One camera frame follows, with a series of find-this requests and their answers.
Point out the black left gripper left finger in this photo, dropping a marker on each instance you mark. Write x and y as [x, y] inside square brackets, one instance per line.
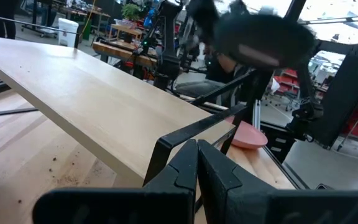
[166, 199]

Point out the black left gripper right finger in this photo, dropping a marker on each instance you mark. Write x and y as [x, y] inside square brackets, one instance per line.
[247, 202]

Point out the pink plate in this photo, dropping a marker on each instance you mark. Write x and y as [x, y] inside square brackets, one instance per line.
[247, 137]

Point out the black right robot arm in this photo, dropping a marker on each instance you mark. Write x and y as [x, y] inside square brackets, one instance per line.
[346, 93]

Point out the black background robot arm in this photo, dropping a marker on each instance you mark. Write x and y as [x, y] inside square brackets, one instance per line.
[168, 46]

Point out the red storage shelving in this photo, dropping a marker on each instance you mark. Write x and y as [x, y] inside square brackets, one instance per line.
[287, 79]

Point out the small green potted plant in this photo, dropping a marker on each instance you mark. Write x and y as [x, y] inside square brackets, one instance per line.
[131, 11]

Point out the wooden workbench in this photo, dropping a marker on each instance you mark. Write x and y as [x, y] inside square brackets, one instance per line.
[120, 53]

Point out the white bucket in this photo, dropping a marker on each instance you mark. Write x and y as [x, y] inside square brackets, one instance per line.
[68, 31]

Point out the person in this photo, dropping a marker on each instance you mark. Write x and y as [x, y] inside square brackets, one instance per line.
[5, 18]

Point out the wooden shelf with black frame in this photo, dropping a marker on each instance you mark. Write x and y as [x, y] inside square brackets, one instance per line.
[89, 102]

